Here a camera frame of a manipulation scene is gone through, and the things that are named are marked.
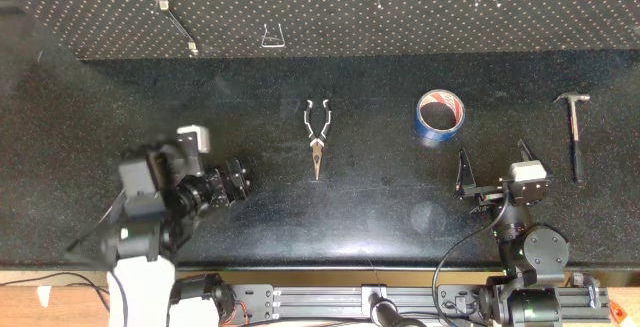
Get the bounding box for roll of blue tape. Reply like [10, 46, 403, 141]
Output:
[414, 88, 467, 144]

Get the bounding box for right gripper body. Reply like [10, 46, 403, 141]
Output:
[455, 179, 552, 216]

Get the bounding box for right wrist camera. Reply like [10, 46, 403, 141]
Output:
[507, 159, 549, 184]

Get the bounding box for hammer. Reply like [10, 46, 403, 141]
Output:
[552, 91, 592, 185]

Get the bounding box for mounting rail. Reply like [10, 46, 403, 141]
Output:
[227, 281, 614, 327]

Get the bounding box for wrench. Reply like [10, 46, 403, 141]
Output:
[153, 0, 200, 57]

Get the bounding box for thin black wire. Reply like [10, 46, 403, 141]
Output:
[0, 271, 112, 314]

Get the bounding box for black pegboard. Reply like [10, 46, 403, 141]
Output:
[0, 0, 640, 62]

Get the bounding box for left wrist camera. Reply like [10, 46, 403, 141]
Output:
[176, 124, 212, 155]

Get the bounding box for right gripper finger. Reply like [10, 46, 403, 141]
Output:
[454, 147, 478, 198]
[517, 139, 554, 179]

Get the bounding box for black and white pliers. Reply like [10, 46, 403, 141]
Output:
[302, 98, 334, 183]

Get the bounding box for small orange plastic piece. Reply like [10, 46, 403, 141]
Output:
[609, 300, 631, 326]

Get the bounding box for black cable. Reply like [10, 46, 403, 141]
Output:
[431, 191, 511, 327]
[64, 190, 127, 256]

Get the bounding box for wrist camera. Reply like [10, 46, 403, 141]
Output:
[507, 159, 549, 184]
[176, 124, 212, 155]

